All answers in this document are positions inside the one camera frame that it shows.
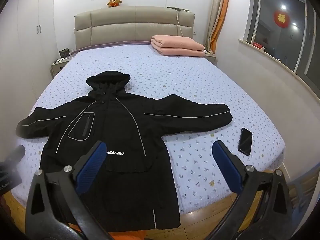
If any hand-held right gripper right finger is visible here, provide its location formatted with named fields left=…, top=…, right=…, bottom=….
left=212, top=140, right=300, bottom=240

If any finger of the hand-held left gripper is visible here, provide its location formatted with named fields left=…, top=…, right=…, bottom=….
left=5, top=145, right=26, bottom=165

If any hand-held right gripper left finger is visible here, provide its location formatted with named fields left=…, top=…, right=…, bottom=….
left=25, top=140, right=108, bottom=240

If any black hooded jacket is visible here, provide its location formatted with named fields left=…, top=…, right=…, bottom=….
left=15, top=71, right=232, bottom=230

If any black smartphone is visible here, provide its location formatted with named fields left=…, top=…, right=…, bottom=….
left=237, top=128, right=253, bottom=156

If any orange cloth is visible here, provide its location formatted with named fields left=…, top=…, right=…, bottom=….
left=110, top=230, right=148, bottom=240

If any beige nightstand with bag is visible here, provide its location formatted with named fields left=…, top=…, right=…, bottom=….
left=50, top=57, right=73, bottom=78

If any bed with floral quilted sheet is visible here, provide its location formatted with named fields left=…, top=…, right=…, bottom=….
left=11, top=45, right=286, bottom=215

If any beige nightstand by curtain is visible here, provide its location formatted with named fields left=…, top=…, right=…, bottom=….
left=204, top=52, right=217, bottom=67

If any white wardrobe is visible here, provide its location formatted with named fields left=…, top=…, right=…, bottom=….
left=0, top=0, right=55, bottom=120

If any white windowsill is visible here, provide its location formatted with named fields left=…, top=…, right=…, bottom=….
left=237, top=39, right=320, bottom=92

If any folded pink blanket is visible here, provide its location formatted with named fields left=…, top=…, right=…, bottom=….
left=150, top=35, right=205, bottom=57

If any window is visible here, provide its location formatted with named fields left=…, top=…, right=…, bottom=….
left=246, top=0, right=320, bottom=92

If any beige padded headboard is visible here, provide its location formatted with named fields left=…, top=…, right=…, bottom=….
left=74, top=6, right=196, bottom=51

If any beige and orange curtain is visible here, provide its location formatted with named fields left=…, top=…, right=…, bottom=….
left=204, top=0, right=232, bottom=55

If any round red window sticker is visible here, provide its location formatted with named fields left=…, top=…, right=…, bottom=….
left=274, top=10, right=290, bottom=27

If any white charging cable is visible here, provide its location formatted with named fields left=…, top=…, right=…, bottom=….
left=171, top=0, right=190, bottom=39

